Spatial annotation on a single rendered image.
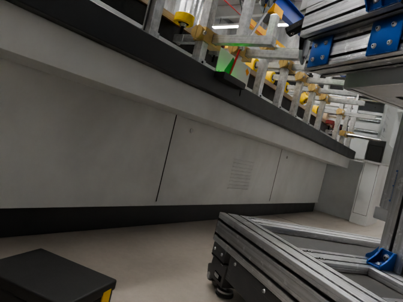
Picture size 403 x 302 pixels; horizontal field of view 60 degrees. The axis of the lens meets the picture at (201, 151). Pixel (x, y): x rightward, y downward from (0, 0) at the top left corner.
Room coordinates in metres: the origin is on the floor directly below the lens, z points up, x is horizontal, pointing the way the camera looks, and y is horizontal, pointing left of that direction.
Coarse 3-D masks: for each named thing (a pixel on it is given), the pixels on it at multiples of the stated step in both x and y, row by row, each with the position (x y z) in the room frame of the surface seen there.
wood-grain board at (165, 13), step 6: (138, 0) 1.27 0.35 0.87; (144, 0) 1.28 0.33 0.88; (168, 12) 1.39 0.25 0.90; (168, 18) 1.39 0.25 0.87; (174, 24) 1.44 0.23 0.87; (186, 30) 1.49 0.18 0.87; (252, 72) 2.01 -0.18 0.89; (270, 84) 2.22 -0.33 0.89; (288, 96) 2.48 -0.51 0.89; (312, 114) 2.95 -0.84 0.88; (324, 120) 3.24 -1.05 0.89; (330, 126) 3.43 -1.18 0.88
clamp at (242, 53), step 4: (228, 48) 1.47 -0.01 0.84; (232, 48) 1.46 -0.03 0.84; (236, 48) 1.45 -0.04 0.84; (248, 48) 1.51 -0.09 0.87; (232, 52) 1.46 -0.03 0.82; (236, 52) 1.46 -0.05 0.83; (240, 52) 1.47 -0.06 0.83; (244, 52) 1.49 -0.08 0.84; (244, 56) 1.50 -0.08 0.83; (244, 60) 1.54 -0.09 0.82; (248, 60) 1.53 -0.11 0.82
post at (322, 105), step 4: (332, 76) 2.52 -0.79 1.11; (324, 84) 2.51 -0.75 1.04; (324, 88) 2.51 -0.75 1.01; (328, 88) 2.50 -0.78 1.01; (320, 104) 2.51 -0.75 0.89; (324, 104) 2.51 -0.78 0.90; (320, 108) 2.51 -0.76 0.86; (320, 112) 2.50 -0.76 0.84; (316, 116) 2.52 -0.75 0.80; (320, 116) 2.50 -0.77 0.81; (316, 120) 2.51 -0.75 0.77; (320, 120) 2.50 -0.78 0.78; (316, 124) 2.51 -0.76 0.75; (320, 124) 2.52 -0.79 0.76
